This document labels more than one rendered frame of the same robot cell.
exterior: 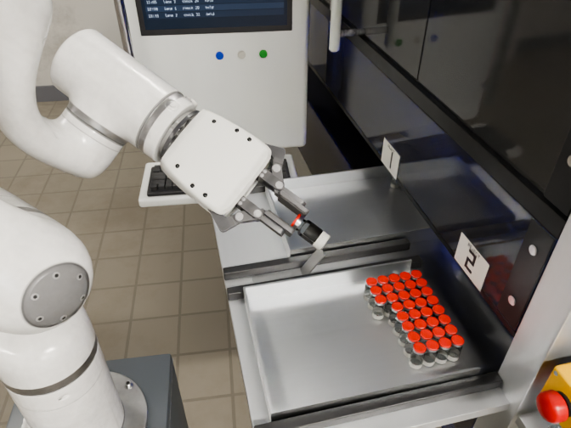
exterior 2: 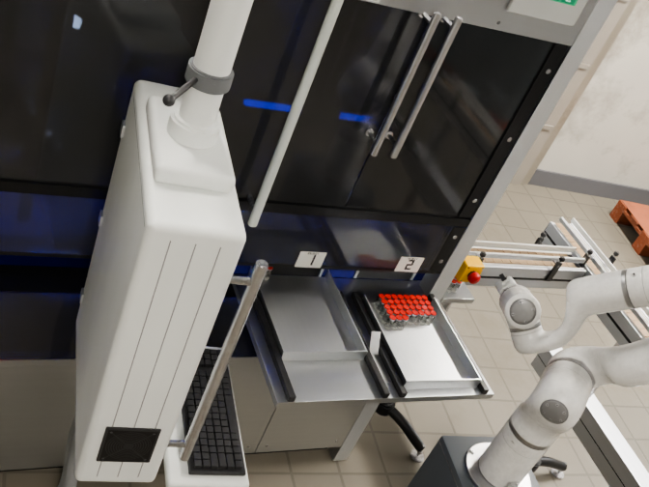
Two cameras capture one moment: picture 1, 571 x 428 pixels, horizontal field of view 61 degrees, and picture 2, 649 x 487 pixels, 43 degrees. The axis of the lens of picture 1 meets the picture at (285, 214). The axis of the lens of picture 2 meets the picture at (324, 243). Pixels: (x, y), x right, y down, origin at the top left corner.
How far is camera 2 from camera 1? 2.39 m
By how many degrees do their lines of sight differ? 83
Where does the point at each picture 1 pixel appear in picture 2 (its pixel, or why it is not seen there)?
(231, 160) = not seen: hidden behind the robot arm
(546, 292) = (461, 246)
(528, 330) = (451, 265)
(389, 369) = (433, 333)
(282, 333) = (422, 373)
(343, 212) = (303, 317)
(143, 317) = not seen: outside the picture
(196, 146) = not seen: hidden behind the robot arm
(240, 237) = (341, 385)
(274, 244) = (346, 365)
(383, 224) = (315, 300)
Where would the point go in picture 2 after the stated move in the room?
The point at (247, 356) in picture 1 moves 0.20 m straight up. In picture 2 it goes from (441, 392) to (472, 344)
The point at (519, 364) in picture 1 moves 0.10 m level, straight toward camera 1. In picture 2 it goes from (444, 280) to (470, 298)
